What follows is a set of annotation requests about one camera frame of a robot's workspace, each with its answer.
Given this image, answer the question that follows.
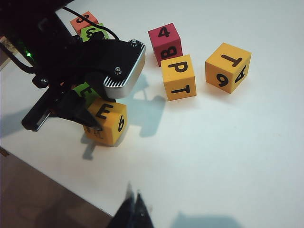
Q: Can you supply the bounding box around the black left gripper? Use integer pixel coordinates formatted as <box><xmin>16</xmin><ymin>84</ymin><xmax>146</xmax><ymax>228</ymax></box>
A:
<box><xmin>21</xmin><ymin>35</ymin><xmax>120</xmax><ymax>132</ymax></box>

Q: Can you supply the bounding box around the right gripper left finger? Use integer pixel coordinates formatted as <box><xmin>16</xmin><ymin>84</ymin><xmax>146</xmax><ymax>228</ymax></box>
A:
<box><xmin>106</xmin><ymin>180</ymin><xmax>136</xmax><ymax>228</ymax></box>

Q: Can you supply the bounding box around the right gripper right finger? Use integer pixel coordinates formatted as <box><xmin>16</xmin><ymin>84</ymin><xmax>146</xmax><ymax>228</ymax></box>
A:
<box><xmin>131</xmin><ymin>189</ymin><xmax>155</xmax><ymax>228</ymax></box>

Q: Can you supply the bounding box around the green letter block E 7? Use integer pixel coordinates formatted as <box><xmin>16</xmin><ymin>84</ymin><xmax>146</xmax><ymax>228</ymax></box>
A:
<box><xmin>72</xmin><ymin>82</ymin><xmax>102</xmax><ymax>108</ymax></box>

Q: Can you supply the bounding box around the yellow letter block alligator E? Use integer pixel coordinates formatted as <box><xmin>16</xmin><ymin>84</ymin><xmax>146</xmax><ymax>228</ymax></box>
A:
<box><xmin>82</xmin><ymin>97</ymin><xmax>128</xmax><ymax>146</ymax></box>

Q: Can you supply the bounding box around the yellow letter block P 3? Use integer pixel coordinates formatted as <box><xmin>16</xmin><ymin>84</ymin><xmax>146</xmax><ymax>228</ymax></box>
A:
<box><xmin>160</xmin><ymin>54</ymin><xmax>198</xmax><ymax>102</ymax></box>

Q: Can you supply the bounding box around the green letter block D 3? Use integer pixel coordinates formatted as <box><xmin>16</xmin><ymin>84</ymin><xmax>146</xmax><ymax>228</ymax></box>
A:
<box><xmin>80</xmin><ymin>23</ymin><xmax>110</xmax><ymax>43</ymax></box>

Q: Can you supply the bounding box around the orange letter block Y 3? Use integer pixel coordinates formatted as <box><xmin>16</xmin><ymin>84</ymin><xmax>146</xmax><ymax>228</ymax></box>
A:
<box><xmin>70</xmin><ymin>11</ymin><xmax>99</xmax><ymax>36</ymax></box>

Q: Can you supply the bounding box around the red letter block B 4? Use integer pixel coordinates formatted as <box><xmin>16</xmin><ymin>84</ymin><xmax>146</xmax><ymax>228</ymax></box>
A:
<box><xmin>147</xmin><ymin>22</ymin><xmax>184</xmax><ymax>67</ymax></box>

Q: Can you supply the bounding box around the yellow letter block A 9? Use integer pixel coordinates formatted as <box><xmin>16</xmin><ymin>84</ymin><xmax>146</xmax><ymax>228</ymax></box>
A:
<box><xmin>205</xmin><ymin>42</ymin><xmax>252</xmax><ymax>95</ymax></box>

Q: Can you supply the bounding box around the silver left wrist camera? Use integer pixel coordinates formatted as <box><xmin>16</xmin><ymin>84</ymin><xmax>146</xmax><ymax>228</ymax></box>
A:
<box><xmin>102</xmin><ymin>39</ymin><xmax>146</xmax><ymax>99</ymax></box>

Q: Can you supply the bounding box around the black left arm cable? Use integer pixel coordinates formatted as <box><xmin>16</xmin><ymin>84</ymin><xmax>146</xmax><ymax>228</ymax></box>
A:
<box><xmin>62</xmin><ymin>6</ymin><xmax>121</xmax><ymax>41</ymax></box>

